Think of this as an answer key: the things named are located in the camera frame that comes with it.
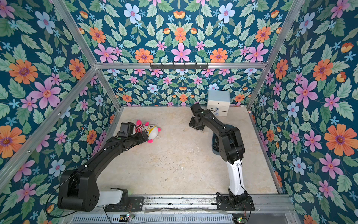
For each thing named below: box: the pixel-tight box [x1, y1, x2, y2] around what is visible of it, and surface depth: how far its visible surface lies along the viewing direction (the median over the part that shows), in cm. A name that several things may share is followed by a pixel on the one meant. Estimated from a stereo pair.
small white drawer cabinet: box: [206, 89, 231, 117], surface depth 109 cm
